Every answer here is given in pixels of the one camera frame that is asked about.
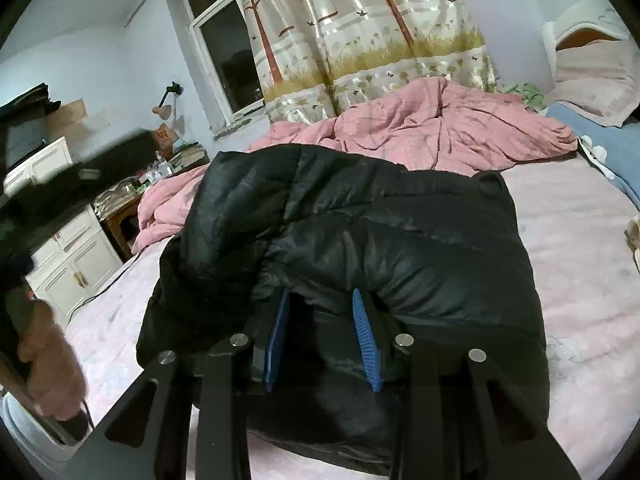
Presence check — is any black cable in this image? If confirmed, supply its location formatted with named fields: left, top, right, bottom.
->
left=65, top=250, right=146, bottom=326

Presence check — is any person's left hand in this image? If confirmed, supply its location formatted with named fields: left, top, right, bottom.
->
left=15, top=300, right=89, bottom=421

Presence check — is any blue pillow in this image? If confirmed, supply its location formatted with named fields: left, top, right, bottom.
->
left=545, top=102, right=640, bottom=196

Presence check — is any pinkish grey pillow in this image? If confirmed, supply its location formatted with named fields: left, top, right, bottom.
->
left=545, top=37, right=640, bottom=128

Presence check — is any printed paper box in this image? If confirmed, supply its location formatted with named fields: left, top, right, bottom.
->
left=154, top=124, right=180, bottom=153

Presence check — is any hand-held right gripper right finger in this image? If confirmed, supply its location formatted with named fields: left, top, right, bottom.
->
left=351, top=287, right=583, bottom=480

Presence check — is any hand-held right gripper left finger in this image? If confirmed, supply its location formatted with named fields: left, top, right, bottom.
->
left=60, top=287, right=293, bottom=480

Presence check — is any cream white garment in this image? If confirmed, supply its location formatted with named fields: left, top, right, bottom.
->
left=625, top=212, right=640, bottom=266

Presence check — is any brown wooden nightstand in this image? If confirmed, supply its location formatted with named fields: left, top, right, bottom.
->
left=97, top=155, right=211, bottom=263

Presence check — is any dark storage box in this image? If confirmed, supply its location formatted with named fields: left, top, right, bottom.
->
left=0, top=82, right=61, bottom=171

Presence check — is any black puffer jacket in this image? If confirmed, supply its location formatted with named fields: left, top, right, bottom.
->
left=136, top=142, right=551, bottom=476

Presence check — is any pink checked quilt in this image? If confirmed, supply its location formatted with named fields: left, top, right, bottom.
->
left=132, top=78, right=581, bottom=256

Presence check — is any green patterned cloth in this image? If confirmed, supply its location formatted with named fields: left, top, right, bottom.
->
left=500, top=81, right=543, bottom=111

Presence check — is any stack of newspapers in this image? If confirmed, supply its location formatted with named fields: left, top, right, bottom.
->
left=92, top=177, right=146, bottom=216

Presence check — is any stack of books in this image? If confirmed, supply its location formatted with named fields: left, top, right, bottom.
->
left=170, top=142, right=208, bottom=171

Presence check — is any brown cardboard box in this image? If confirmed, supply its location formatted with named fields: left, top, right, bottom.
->
left=45, top=99, right=88, bottom=133

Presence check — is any white cabinet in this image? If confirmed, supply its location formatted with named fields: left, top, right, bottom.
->
left=2, top=136, right=125, bottom=316

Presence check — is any tree print curtain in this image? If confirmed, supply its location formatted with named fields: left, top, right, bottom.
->
left=232, top=0, right=498, bottom=123

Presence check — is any white framed window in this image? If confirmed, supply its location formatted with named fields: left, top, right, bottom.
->
left=167, top=0, right=266, bottom=126

